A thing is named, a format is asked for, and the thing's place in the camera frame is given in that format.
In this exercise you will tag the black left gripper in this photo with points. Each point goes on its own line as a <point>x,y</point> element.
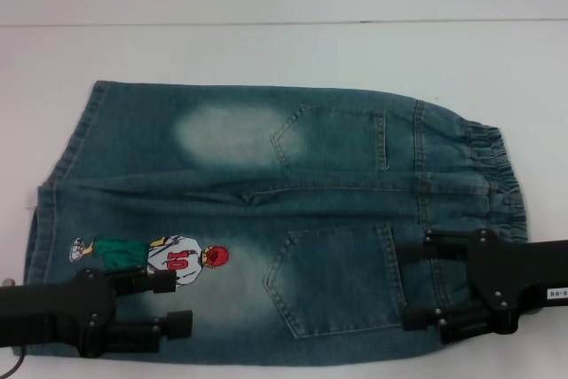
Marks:
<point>66,312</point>

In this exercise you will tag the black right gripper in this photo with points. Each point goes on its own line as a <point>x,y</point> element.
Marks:
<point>523,277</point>

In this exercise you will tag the blue denim shorts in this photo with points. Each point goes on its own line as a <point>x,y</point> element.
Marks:
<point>310,175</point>

